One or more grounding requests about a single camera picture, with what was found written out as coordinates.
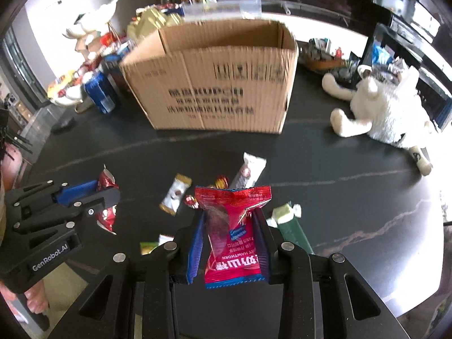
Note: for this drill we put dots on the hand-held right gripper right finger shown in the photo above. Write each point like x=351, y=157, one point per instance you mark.
x=263, y=247

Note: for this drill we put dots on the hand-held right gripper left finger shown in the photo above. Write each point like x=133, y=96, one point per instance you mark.
x=196, y=250

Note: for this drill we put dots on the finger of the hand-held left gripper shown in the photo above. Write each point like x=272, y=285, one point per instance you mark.
x=77, y=190
x=104, y=197

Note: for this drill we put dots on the small red foil snack packet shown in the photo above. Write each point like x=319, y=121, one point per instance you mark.
x=106, y=180

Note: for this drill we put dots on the red snack packet blue label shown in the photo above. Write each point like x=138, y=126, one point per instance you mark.
x=229, y=215

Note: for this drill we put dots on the yellow green snack packet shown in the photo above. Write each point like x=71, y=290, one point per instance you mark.
x=148, y=248

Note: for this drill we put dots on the small red candy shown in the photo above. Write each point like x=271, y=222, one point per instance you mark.
x=190, y=201

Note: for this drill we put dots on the beige gold snack packet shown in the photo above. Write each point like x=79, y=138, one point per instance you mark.
x=176, y=192

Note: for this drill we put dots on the small orange candy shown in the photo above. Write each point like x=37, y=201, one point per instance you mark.
x=220, y=182

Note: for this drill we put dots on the white snack bar packet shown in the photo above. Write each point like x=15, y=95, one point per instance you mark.
x=249, y=169

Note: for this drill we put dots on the brown cardboard box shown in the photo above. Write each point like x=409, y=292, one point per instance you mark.
x=212, y=88

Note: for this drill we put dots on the white bowl of snacks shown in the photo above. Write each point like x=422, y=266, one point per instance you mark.
x=65, y=93

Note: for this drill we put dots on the person's left hand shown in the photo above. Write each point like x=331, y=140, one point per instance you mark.
x=35, y=298

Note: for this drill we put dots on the black flat device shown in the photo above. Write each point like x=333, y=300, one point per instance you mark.
x=63, y=124

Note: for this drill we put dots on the blue drink can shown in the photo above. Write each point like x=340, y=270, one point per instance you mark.
x=100, y=93

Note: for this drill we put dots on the white goose figurine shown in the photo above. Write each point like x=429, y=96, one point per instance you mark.
x=95, y=17

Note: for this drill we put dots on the white plush toy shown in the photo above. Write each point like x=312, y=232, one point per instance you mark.
x=385, y=113

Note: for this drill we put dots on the gold snack bag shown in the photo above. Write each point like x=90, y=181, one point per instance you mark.
x=152, y=21

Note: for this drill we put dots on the brown basket of packets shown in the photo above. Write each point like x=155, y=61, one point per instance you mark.
x=323, y=63

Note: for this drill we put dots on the clear plastic bag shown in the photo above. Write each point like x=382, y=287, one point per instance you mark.
x=222, y=9

